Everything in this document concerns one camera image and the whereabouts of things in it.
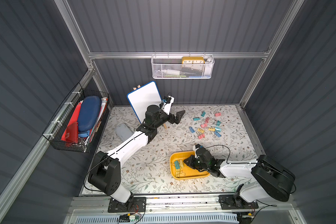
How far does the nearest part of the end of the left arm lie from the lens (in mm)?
621

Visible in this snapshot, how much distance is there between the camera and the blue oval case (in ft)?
2.24

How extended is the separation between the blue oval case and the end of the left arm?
11.4 inches
